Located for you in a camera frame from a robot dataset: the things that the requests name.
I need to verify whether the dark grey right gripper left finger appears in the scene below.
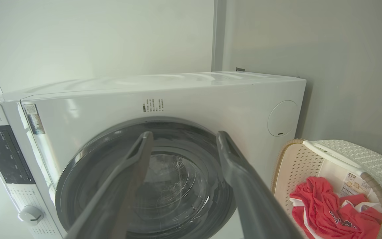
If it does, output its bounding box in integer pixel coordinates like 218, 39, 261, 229
65, 131, 154, 239

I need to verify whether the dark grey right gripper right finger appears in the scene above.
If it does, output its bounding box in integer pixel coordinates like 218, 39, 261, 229
217, 130, 305, 239

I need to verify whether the white woven laundry basket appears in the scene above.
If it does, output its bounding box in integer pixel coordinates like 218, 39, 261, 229
271, 139, 382, 239

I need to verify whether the paper label in basket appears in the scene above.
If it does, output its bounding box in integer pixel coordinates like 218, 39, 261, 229
340, 172, 372, 197

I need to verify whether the round dark washing machine door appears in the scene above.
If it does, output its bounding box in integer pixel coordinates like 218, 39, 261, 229
55, 117, 238, 239

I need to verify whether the red and white garment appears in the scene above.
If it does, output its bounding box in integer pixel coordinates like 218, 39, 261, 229
289, 176, 382, 239

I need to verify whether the round white filter cover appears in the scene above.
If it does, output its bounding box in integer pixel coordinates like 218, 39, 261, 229
267, 100, 299, 137

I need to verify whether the white washing machine dial knob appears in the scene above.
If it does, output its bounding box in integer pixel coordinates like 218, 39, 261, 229
18, 205, 44, 227

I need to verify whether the printed warning text label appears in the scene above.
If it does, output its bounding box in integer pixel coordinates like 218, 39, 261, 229
143, 99, 164, 113

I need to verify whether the white washing machine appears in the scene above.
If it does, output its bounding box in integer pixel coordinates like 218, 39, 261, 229
0, 71, 307, 239

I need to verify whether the silver sticker on washing machine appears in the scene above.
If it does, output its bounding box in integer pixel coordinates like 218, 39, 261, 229
24, 104, 46, 135

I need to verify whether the black washing machine display panel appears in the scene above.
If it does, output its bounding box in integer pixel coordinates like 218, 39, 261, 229
0, 125, 35, 185

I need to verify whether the grey wall corner trim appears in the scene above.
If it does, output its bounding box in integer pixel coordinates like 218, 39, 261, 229
211, 0, 227, 72

